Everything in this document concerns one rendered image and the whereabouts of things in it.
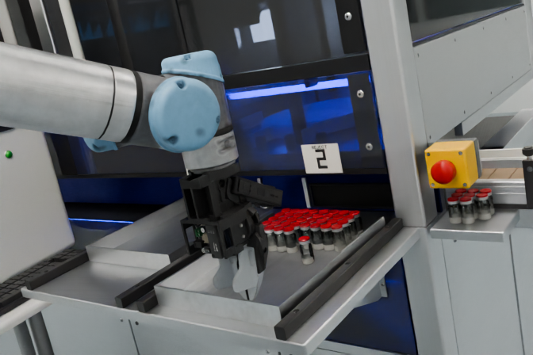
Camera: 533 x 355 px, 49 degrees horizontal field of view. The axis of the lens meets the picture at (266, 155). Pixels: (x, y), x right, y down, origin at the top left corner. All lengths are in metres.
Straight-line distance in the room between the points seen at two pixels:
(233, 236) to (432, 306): 0.52
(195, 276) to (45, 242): 0.72
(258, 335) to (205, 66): 0.38
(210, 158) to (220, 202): 0.07
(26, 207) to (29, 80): 1.14
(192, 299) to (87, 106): 0.47
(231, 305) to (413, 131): 0.44
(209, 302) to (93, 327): 1.11
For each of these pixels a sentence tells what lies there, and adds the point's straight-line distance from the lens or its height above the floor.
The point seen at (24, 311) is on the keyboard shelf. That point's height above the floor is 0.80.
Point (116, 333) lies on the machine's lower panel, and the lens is 1.91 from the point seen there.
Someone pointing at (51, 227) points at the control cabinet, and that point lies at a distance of 1.72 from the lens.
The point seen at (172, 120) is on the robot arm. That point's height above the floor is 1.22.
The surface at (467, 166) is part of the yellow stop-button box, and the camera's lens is 1.04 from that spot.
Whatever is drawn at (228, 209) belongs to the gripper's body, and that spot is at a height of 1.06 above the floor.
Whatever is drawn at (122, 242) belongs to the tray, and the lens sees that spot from 1.39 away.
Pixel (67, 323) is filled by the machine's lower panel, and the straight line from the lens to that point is 2.13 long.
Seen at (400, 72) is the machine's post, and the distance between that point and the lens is 1.04.
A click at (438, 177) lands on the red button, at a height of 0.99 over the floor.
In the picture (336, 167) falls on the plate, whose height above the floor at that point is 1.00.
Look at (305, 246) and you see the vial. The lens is 1.01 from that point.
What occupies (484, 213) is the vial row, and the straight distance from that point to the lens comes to 1.12.
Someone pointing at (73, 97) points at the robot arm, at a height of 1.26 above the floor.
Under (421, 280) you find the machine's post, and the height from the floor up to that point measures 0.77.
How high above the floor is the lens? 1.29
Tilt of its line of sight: 12 degrees down
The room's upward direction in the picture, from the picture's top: 12 degrees counter-clockwise
